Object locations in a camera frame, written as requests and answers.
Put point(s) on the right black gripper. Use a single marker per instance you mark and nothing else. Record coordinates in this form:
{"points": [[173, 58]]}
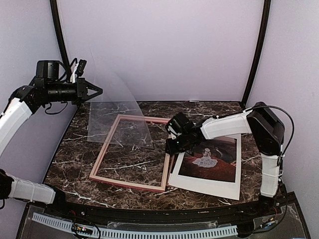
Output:
{"points": [[172, 149]]}

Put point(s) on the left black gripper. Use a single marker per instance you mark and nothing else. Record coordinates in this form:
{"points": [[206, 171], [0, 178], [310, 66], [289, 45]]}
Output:
{"points": [[81, 85]]}

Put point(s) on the canyon photo print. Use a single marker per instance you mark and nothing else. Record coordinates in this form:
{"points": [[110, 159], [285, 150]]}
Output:
{"points": [[212, 160]]}

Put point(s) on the clear acrylic sheet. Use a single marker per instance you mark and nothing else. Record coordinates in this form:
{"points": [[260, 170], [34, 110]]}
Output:
{"points": [[115, 115]]}

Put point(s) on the white mat board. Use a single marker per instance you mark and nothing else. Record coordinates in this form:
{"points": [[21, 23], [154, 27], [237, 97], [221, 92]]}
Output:
{"points": [[210, 187]]}

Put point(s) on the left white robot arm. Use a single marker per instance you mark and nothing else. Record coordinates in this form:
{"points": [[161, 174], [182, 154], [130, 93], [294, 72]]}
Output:
{"points": [[46, 87]]}

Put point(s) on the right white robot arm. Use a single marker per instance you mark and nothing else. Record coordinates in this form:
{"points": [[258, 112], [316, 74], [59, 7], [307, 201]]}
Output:
{"points": [[260, 121]]}

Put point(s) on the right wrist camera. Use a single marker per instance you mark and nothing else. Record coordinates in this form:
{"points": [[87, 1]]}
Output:
{"points": [[179, 125]]}

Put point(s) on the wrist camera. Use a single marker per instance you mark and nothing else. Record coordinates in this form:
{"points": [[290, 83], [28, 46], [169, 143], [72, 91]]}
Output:
{"points": [[179, 125], [78, 69]]}

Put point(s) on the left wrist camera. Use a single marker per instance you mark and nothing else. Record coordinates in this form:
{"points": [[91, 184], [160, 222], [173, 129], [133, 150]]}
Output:
{"points": [[78, 69]]}

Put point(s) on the left black corner post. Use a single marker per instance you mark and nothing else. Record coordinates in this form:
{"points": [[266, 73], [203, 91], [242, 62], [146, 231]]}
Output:
{"points": [[59, 36]]}

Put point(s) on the black corner post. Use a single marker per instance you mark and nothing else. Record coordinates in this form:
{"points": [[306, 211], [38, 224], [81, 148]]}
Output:
{"points": [[258, 52], [59, 36]]}

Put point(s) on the right black corner post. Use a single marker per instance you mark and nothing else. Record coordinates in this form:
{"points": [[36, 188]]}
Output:
{"points": [[258, 52]]}

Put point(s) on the black front rail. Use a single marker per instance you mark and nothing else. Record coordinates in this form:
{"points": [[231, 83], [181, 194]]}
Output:
{"points": [[240, 213]]}

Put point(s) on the white slotted cable duct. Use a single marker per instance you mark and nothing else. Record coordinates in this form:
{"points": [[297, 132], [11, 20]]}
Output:
{"points": [[83, 230]]}

